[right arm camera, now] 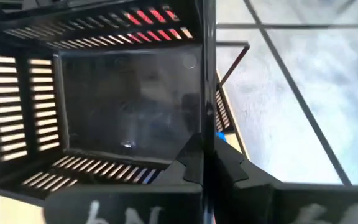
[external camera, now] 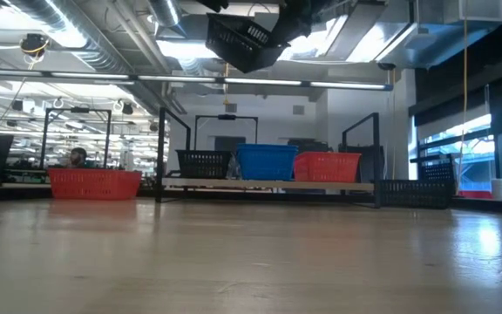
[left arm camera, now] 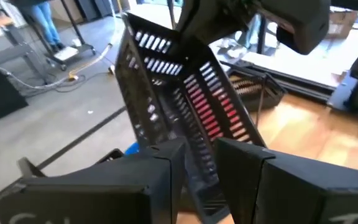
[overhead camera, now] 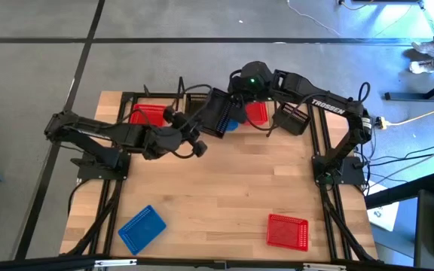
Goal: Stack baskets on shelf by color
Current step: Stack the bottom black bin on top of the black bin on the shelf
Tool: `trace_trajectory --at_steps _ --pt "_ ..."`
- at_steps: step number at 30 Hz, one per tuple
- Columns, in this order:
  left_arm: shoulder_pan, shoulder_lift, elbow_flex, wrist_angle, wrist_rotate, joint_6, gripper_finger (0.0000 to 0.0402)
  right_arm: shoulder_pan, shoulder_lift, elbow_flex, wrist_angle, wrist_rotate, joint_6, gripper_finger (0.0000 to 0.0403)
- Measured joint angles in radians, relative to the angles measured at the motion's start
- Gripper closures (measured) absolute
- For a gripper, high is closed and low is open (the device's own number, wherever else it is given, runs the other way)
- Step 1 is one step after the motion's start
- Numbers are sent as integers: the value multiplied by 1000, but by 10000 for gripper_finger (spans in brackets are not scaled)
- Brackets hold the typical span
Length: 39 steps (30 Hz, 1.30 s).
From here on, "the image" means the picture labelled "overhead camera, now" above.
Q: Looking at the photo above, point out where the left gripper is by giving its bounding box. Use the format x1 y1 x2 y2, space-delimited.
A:
163 106 209 158

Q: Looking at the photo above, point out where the person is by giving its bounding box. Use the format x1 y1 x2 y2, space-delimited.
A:
408 23 434 75

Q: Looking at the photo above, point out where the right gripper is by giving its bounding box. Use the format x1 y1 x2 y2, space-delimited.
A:
227 60 277 126

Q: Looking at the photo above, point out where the black aluminium table frame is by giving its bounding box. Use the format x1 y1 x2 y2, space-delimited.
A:
59 91 379 264

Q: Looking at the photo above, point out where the red plastic basket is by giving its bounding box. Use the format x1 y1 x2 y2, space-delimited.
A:
128 103 168 128
243 101 270 127
265 213 310 252

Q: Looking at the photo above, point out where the black plastic basket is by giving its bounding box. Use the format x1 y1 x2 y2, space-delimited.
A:
184 93 209 114
200 87 234 139
271 101 313 137

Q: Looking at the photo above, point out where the black beam with silver brackets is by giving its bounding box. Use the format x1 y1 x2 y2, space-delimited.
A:
0 254 434 271

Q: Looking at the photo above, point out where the white printed carton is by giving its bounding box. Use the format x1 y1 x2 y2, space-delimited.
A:
366 180 402 233

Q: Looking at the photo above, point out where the yellow floor cable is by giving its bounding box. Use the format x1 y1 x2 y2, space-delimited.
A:
384 109 434 127

